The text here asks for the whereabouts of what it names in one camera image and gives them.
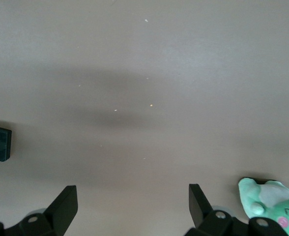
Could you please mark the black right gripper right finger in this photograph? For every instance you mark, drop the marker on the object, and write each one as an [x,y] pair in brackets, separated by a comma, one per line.
[199,212]

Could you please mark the green dinosaur plush toy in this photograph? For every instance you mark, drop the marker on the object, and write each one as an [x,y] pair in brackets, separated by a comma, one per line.
[252,196]

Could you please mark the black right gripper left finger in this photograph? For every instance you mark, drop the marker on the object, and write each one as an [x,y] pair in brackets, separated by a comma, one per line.
[61,211]

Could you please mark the brown table cover mat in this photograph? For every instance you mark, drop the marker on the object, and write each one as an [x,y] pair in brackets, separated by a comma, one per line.
[144,49]

